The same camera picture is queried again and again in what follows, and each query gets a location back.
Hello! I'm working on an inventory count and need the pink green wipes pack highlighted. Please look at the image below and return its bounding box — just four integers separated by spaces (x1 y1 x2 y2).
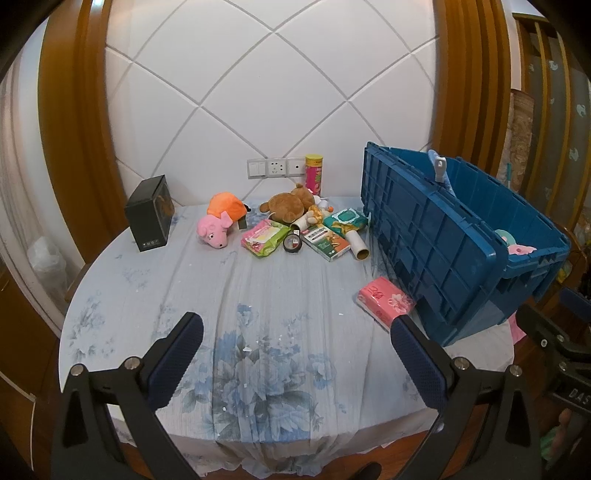
241 218 291 258

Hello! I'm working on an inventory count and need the blue plastic crate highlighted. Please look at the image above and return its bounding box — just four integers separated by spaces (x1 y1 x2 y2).
361 141 572 348

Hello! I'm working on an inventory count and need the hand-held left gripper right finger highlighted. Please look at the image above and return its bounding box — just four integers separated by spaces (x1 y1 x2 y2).
390 314 541 480

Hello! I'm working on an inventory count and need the rolled carpet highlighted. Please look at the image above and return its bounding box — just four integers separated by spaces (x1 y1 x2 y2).
501 90 532 195

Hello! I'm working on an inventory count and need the teal wipes pack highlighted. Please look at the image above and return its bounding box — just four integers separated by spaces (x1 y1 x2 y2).
322 208 369 232

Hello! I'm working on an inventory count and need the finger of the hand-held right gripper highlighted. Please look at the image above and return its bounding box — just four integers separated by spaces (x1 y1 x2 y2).
560 286 591 308
516 304 591 365

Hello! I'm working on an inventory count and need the blue boomerang toy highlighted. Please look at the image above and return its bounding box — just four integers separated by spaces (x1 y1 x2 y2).
427 149 455 195

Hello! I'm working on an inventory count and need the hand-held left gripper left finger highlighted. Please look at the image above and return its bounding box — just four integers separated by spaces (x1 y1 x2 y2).
51 311 206 480

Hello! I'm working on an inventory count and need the green printed box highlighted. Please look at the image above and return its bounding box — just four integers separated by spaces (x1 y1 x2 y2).
301 224 352 262

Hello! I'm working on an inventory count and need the white wall socket panel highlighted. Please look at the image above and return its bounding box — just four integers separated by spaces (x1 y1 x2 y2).
247 157 306 180

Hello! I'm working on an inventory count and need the white curtain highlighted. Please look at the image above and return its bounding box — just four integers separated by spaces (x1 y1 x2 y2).
0 55 70 333

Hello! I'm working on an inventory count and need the wooden framed patterned door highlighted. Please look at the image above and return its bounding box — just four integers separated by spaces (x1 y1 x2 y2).
512 14 591 232

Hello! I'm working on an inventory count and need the black box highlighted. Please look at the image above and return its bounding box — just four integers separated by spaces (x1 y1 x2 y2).
124 174 175 253

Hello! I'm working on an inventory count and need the brown bear plush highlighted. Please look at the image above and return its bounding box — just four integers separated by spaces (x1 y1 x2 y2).
259 183 319 222

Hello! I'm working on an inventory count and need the green cloth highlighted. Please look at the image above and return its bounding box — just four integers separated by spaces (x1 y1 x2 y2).
540 408 575 472

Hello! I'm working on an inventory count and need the floral blue tablecloth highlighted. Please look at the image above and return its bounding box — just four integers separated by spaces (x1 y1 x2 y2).
58 196 515 476

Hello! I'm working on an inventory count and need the pink pig plush orange dress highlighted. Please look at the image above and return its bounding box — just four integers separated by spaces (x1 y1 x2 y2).
197 193 252 250

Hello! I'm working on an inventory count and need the pink yellow chips can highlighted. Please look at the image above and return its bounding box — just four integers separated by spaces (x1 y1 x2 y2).
305 154 325 197

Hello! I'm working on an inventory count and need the clear plastic bag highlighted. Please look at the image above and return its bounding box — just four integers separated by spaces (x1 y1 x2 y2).
28 236 70 303

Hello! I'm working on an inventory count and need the pink tissue pack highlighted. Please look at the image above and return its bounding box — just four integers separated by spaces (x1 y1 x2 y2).
356 277 416 332

